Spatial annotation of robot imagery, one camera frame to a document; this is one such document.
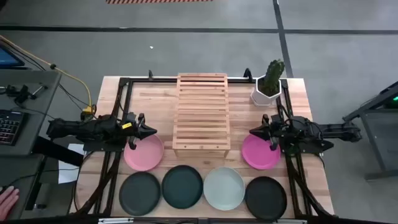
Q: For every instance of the light pink plate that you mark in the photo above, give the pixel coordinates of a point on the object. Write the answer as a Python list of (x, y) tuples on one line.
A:
[(146, 155)]

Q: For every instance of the black flat bar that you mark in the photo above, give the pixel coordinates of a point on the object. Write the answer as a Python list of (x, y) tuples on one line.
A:
[(59, 151)]

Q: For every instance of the pale grey plate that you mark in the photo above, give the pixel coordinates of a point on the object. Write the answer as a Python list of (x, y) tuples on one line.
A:
[(224, 188)]

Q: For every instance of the grey desk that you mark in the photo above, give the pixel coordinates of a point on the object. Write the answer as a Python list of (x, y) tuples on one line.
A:
[(37, 93)]

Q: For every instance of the dark teal plate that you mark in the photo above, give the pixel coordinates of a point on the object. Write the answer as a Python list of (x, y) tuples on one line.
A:
[(182, 186)]

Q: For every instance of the wooden slatted shelf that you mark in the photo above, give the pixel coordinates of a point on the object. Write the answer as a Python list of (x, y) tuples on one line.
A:
[(202, 105)]

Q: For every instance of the backlit black keyboard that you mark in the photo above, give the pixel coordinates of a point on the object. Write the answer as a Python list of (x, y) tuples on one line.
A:
[(9, 126)]

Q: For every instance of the dark grey plate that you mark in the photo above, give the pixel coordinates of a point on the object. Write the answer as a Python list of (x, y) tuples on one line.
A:
[(140, 193)]

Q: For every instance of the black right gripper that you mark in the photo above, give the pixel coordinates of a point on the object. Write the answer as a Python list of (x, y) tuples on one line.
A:
[(273, 130)]

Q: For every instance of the black plate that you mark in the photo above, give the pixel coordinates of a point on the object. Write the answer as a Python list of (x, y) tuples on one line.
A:
[(265, 198)]

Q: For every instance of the black computer with green lights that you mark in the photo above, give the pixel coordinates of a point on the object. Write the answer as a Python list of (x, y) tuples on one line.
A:
[(393, 101)]

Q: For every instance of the black frame clamp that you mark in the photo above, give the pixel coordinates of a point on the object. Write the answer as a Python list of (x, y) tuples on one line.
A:
[(150, 74), (247, 74)]

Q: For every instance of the white paper sheet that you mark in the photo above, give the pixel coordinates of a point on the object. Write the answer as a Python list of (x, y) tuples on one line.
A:
[(66, 174)]

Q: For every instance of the white faceted plant pot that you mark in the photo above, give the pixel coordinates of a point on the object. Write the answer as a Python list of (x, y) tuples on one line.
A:
[(259, 99)]

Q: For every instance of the person's hand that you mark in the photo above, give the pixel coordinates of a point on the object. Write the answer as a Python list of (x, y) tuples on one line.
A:
[(7, 202)]

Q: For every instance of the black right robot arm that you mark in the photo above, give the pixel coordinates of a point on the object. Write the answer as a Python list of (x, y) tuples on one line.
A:
[(311, 130)]

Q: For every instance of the black aluminium table frame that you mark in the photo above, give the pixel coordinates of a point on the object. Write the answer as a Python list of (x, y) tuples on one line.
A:
[(155, 80)]

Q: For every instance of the magenta plate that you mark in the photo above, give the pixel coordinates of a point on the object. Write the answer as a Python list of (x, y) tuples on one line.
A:
[(258, 154)]

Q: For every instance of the computer monitor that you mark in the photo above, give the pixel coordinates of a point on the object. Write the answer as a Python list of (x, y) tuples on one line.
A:
[(7, 59)]

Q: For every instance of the grey metal stand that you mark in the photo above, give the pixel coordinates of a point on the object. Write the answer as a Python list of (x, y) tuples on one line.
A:
[(377, 133)]

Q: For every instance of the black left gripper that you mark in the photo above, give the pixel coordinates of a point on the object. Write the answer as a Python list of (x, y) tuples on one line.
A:
[(134, 132)]

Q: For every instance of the silver metal bracket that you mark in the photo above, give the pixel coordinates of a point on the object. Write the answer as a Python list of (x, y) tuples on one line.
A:
[(115, 220), (289, 221)]

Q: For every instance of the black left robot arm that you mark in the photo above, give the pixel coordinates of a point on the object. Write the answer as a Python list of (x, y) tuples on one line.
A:
[(93, 129)]

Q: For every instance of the black desk clamp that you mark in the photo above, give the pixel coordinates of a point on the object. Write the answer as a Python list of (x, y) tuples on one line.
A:
[(21, 93)]

